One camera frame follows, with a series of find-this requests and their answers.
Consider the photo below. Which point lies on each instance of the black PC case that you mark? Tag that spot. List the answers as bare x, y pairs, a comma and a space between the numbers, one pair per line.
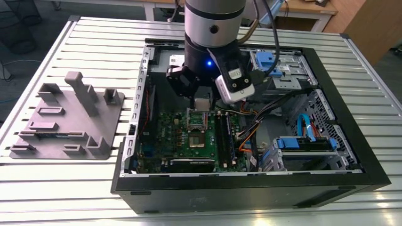
219, 197

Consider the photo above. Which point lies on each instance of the black RAM slot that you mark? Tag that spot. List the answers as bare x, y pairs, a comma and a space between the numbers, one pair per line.
221, 141
229, 141

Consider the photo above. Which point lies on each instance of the RAM stick with gold contacts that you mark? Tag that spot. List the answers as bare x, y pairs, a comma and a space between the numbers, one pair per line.
49, 136

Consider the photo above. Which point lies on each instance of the white frame desk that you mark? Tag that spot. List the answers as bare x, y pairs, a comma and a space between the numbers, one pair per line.
148, 13

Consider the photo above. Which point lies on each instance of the black mesh bin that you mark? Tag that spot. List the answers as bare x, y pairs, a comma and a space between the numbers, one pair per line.
18, 35

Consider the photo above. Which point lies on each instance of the grey power supply unit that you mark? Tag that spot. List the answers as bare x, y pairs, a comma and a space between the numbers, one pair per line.
161, 62

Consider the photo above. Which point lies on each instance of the green motherboard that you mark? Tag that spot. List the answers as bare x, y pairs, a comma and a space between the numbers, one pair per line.
171, 150

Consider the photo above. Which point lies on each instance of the metal locking lever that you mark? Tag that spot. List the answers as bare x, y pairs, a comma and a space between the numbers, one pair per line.
205, 120

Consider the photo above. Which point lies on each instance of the wooden top desk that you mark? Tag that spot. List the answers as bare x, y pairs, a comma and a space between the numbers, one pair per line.
307, 9

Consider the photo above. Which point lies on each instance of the silver CPU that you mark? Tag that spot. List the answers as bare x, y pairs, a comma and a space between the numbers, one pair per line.
201, 104

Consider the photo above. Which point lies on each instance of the hard disk in blue carrier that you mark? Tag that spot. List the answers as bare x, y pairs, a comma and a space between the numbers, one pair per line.
288, 143

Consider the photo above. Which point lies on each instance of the metal disk bay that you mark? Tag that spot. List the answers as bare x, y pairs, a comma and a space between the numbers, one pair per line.
313, 156
291, 82

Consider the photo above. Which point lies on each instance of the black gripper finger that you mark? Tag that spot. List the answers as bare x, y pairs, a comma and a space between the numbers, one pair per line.
213, 102
180, 80

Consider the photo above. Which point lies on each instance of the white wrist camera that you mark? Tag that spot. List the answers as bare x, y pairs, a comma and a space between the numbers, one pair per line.
235, 91

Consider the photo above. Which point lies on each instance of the grey parts rack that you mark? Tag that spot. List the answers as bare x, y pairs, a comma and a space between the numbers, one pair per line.
77, 131

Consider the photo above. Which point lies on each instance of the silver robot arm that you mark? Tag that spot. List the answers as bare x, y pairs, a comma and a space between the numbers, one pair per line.
213, 26

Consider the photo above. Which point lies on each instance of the blue disk carrier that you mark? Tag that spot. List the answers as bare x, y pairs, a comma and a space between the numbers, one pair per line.
264, 58

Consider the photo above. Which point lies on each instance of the CPU socket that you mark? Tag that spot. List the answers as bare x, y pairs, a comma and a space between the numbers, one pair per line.
197, 140

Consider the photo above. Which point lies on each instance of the black graphics card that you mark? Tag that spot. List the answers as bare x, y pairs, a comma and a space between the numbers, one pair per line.
191, 166

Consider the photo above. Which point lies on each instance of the wooden cabinet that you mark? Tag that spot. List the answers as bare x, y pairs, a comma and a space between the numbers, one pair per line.
376, 28

